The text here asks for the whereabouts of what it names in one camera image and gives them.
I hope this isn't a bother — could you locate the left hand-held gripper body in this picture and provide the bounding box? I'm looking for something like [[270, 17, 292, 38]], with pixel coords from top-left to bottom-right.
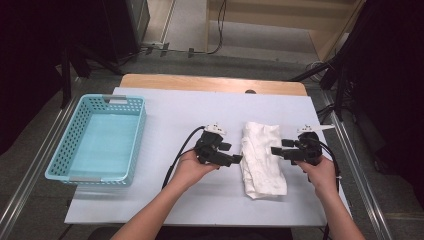
[[193, 123, 232, 167]]

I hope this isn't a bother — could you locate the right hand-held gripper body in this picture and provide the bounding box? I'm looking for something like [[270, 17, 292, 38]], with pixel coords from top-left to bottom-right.
[[292, 123, 336, 167]]

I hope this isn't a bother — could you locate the white baby romper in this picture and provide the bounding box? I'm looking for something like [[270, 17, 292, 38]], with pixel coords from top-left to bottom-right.
[[239, 121, 289, 201]]

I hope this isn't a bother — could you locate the light blue plastic basket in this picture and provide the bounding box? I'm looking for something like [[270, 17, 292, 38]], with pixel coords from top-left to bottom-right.
[[44, 93, 148, 186]]

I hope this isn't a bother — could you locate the person's left hand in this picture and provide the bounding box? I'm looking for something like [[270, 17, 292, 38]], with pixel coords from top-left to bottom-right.
[[172, 149, 222, 192]]

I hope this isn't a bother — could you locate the person's right hand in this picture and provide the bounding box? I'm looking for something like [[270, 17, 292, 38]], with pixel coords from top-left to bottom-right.
[[295, 155, 340, 198]]

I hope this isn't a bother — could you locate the black metal stand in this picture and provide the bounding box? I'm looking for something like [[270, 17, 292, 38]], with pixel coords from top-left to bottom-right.
[[289, 0, 371, 123], [59, 39, 125, 110]]

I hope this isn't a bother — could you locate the person's dark clothing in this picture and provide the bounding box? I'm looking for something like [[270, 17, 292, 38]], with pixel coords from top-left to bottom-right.
[[159, 226, 296, 240]]

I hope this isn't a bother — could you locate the black curtain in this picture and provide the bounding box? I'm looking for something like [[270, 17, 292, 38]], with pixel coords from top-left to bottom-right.
[[346, 0, 424, 209], [0, 0, 113, 157]]

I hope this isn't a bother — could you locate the black cabinet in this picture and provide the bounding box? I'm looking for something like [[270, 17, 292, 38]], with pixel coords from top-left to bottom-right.
[[99, 0, 152, 65]]

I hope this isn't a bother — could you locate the right hand-held gripper black cable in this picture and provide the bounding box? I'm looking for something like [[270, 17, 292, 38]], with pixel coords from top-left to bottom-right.
[[316, 139, 343, 194]]

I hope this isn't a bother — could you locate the hand-held gripper black cable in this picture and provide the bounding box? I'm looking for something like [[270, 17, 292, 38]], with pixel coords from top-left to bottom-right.
[[161, 125, 207, 191], [316, 139, 343, 194]]

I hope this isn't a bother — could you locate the left hand-held gripper black cable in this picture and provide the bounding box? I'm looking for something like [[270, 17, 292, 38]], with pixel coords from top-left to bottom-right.
[[161, 125, 207, 191]]

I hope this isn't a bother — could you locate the aluminium frame rail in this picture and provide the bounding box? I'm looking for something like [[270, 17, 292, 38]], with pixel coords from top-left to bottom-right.
[[0, 77, 86, 240], [318, 88, 396, 240]]

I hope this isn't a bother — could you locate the wooden shelf frame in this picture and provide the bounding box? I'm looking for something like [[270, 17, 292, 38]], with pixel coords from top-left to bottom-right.
[[204, 0, 368, 63]]

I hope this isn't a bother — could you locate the black floor cable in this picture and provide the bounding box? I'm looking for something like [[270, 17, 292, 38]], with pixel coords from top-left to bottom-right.
[[199, 0, 228, 56]]

